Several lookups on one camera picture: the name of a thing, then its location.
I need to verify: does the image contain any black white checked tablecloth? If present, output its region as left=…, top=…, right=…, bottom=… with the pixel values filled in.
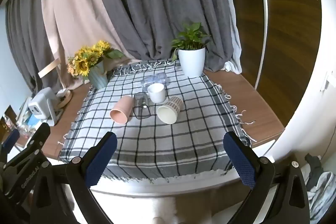
left=57, top=59, right=256, bottom=184

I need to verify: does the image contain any round wooden stand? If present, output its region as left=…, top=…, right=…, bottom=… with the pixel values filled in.
left=56, top=88, right=72, bottom=109

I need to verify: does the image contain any clear plastic cup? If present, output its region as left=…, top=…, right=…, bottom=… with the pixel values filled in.
left=141, top=73, right=168, bottom=90

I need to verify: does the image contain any white grey desktop appliance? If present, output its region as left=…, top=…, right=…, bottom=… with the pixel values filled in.
left=28, top=88, right=63, bottom=127

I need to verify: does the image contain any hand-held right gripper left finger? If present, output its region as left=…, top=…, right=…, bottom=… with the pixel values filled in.
left=29, top=131, right=118, bottom=224

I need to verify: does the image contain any dark cloth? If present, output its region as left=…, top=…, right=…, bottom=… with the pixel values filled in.
left=304, top=153, right=324, bottom=189

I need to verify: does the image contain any sunflower bouquet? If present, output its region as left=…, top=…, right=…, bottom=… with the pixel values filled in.
left=67, top=40, right=124, bottom=84

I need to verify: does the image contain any pink cup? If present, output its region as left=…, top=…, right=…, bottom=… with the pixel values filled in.
left=110, top=96, right=134, bottom=124

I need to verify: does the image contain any white wall switch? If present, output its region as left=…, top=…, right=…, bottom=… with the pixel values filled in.
left=321, top=72, right=331, bottom=91

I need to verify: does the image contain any white sheer curtain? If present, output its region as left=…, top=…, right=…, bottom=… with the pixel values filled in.
left=218, top=0, right=242, bottom=75

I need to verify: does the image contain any beige striped paper cup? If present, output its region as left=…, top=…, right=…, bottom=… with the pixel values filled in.
left=156, top=96, right=183, bottom=124

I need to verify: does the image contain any green plant in white pot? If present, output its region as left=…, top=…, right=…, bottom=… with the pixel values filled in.
left=171, top=22, right=213, bottom=77

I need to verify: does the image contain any beige curtain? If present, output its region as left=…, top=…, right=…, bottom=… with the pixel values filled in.
left=42, top=0, right=141, bottom=90

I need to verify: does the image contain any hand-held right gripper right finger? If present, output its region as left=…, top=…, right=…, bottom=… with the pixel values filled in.
left=223, top=131, right=312, bottom=224

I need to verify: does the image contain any blue-green ribbed vase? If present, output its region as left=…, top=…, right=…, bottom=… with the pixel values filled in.
left=88, top=60, right=109, bottom=90

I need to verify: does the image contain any grey curtain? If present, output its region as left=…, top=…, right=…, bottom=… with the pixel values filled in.
left=5, top=0, right=66, bottom=94
left=89, top=0, right=237, bottom=73

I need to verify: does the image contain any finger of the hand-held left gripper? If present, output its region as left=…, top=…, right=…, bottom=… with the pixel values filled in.
left=0, top=129, right=21, bottom=161
left=0, top=123, right=51, bottom=199

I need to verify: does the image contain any blue white packet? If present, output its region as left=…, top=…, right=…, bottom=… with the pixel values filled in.
left=19, top=112, right=40, bottom=133

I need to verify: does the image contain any white mug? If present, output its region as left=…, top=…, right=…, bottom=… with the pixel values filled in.
left=147, top=83, right=166, bottom=104

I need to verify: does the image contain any clear glass cup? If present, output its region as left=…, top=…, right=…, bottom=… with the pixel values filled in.
left=133, top=92, right=152, bottom=120

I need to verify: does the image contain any grey white cloth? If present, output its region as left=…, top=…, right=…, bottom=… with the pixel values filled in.
left=307, top=171, right=336, bottom=215

